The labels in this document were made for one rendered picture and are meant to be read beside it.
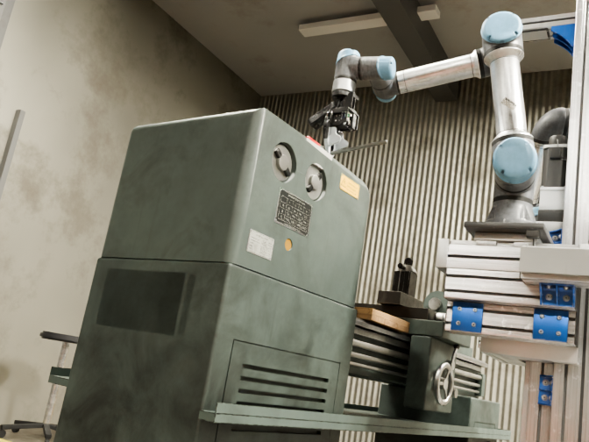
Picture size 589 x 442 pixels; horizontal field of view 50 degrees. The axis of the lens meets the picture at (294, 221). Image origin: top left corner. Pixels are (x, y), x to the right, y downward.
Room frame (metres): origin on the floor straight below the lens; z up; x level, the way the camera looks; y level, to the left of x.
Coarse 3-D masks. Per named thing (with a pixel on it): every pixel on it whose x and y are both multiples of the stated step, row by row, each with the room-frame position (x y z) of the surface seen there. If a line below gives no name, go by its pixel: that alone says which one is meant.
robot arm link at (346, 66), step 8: (344, 56) 1.85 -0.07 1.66; (352, 56) 1.85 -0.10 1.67; (360, 56) 1.85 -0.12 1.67; (336, 64) 1.89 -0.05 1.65; (344, 64) 1.85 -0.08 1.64; (352, 64) 1.84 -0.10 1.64; (336, 72) 1.87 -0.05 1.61; (344, 72) 1.85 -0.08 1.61; (352, 72) 1.85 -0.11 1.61; (352, 80) 1.86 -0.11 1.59
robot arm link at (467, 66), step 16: (480, 48) 1.83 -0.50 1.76; (432, 64) 1.88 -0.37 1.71; (448, 64) 1.86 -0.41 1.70; (464, 64) 1.84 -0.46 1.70; (480, 64) 1.82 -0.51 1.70; (400, 80) 1.92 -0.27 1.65; (416, 80) 1.90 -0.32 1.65; (432, 80) 1.89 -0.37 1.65; (448, 80) 1.89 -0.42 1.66; (384, 96) 1.97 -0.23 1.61
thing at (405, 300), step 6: (378, 294) 2.45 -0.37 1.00; (384, 294) 2.43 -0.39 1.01; (390, 294) 2.41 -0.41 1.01; (396, 294) 2.40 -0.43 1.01; (402, 294) 2.40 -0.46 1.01; (378, 300) 2.44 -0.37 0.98; (384, 300) 2.43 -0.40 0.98; (390, 300) 2.41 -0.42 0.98; (396, 300) 2.40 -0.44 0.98; (402, 300) 2.40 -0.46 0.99; (408, 300) 2.44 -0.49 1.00; (414, 300) 2.48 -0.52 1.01; (408, 306) 2.45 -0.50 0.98; (414, 306) 2.49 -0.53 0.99; (420, 306) 2.53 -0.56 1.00
